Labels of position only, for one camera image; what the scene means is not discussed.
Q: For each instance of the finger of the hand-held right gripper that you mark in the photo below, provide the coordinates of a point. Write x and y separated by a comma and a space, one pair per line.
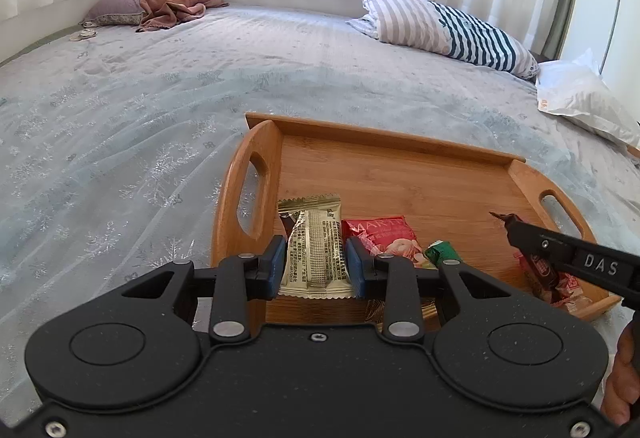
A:
540, 240

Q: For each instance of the small beige trinket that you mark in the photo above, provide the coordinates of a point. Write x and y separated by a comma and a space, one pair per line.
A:
82, 35

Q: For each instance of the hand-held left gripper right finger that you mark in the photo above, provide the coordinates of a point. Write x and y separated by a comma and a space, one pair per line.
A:
356, 273

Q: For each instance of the purple pillow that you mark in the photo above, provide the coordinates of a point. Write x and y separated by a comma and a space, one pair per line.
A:
117, 3

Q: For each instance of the red clear bun packet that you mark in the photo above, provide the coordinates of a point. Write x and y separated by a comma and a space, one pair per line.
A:
570, 295

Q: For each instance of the grey snowflake bedspread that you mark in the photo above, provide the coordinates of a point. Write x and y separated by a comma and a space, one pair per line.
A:
125, 118

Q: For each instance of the person's right hand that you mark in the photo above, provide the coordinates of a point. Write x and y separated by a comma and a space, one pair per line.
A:
627, 378

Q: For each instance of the red and brown peanut packet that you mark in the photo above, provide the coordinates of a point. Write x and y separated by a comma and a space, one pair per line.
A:
385, 235

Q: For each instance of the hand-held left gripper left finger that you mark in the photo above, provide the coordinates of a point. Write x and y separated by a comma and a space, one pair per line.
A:
275, 268

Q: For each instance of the green snack packet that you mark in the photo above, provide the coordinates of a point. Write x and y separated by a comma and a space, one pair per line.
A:
440, 252

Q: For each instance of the striped pillow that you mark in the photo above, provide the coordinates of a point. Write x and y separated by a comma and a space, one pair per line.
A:
425, 23

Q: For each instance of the dark red chocolate bar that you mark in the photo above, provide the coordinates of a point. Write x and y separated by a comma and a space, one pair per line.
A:
540, 269

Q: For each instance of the wooden serving tray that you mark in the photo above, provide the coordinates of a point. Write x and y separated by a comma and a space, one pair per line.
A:
400, 168

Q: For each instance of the pink crumpled cloth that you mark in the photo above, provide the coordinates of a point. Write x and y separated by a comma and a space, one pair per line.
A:
175, 3

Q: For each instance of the white plastic bag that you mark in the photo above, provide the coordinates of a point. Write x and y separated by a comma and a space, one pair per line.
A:
575, 93

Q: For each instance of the green curtain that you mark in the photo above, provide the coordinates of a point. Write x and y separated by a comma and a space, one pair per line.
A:
565, 8

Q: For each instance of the gold foil snack packet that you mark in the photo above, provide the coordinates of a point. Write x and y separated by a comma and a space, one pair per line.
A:
315, 248

